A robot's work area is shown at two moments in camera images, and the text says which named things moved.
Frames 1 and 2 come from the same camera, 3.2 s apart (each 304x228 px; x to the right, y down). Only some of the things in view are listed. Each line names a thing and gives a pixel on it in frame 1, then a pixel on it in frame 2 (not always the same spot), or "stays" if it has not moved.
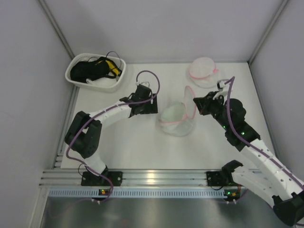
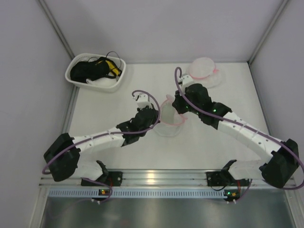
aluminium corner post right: (270, 24) stays
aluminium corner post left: (52, 21) stays
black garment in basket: (83, 71) stays
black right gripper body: (204, 106) to (178, 102)
